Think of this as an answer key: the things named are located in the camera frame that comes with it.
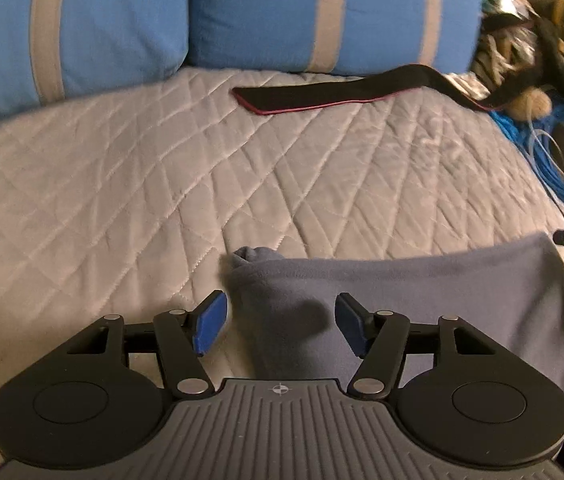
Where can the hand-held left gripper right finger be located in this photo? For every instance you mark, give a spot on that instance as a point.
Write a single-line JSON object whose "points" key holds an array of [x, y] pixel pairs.
{"points": [[349, 325]]}

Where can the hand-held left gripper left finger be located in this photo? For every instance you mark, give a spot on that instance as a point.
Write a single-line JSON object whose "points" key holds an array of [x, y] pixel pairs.
{"points": [[211, 322]]}

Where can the quilted bedspread with lace trim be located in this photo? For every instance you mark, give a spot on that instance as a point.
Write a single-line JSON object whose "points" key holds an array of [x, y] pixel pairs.
{"points": [[161, 185]]}

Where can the dark olive bag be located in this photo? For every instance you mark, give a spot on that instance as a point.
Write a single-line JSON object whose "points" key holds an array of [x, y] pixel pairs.
{"points": [[562, 35]]}

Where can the blue pillow with grey stripes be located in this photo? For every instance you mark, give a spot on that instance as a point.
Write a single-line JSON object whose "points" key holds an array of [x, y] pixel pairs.
{"points": [[272, 15], [111, 30]]}

